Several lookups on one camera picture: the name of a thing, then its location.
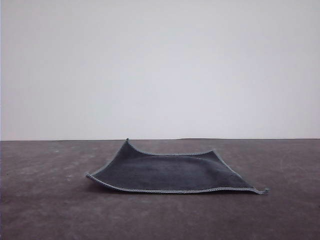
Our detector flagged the purple towel with grey hem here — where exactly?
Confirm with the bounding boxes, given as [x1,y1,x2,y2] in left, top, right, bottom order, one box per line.
[84,137,270,196]

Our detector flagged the grey table cloth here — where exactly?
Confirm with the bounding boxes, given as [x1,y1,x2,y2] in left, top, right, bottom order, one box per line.
[0,138,320,240]

